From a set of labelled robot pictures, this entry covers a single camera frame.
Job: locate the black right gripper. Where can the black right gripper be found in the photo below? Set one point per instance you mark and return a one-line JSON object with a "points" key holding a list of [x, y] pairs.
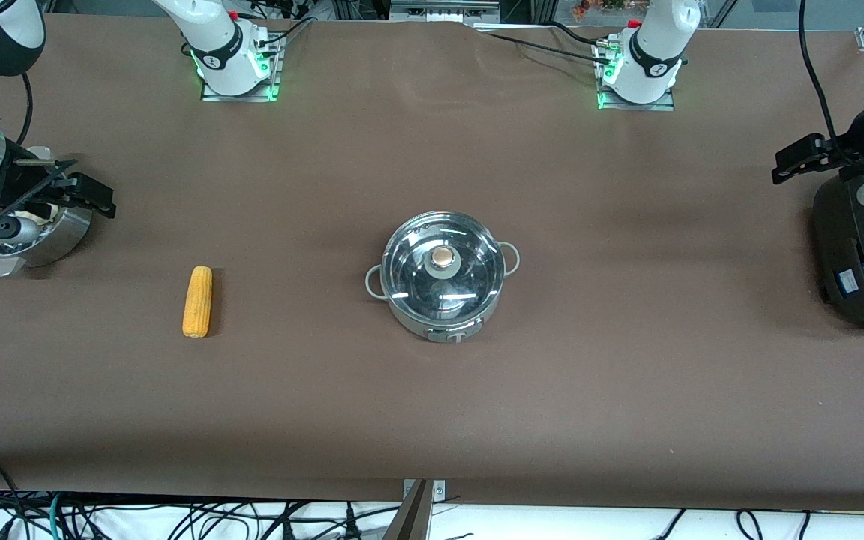
{"points": [[18, 182]]}

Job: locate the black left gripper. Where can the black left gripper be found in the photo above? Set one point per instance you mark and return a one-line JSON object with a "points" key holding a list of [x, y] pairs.
{"points": [[846, 151]]}

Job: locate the yellow corn cob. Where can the yellow corn cob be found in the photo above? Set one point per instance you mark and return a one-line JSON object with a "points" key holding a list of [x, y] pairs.
{"points": [[197, 302]]}

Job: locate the glass pot lid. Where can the glass pot lid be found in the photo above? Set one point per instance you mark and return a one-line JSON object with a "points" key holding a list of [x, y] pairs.
{"points": [[469, 285]]}

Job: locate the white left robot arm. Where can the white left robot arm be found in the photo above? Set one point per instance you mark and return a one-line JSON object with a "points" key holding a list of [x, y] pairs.
{"points": [[649, 45]]}

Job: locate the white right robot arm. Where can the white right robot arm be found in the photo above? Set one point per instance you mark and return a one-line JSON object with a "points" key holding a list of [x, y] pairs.
{"points": [[214, 37]]}

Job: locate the steel steamer bowl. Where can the steel steamer bowl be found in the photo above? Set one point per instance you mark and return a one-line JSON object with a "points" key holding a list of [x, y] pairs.
{"points": [[64, 236]]}

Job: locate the beige steamed bun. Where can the beige steamed bun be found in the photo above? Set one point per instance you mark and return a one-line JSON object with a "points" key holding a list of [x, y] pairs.
{"points": [[46, 214]]}

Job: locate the orange background clutter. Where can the orange background clutter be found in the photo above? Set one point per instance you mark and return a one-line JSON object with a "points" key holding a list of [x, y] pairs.
{"points": [[582, 7]]}

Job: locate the brown table cover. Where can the brown table cover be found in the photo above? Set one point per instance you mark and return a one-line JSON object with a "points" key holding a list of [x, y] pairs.
{"points": [[627, 390]]}

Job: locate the grey background box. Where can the grey background box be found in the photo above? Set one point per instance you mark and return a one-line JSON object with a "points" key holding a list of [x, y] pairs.
{"points": [[439, 11]]}

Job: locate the dark metal bar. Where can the dark metal bar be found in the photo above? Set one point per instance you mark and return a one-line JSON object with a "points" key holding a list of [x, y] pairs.
{"points": [[409, 521]]}

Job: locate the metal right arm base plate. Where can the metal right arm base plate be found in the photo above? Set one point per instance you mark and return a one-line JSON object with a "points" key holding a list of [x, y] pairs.
{"points": [[211, 95]]}

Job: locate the silver table edge bracket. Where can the silver table edge bracket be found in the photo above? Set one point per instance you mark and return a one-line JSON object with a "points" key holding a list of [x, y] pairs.
{"points": [[439, 491]]}

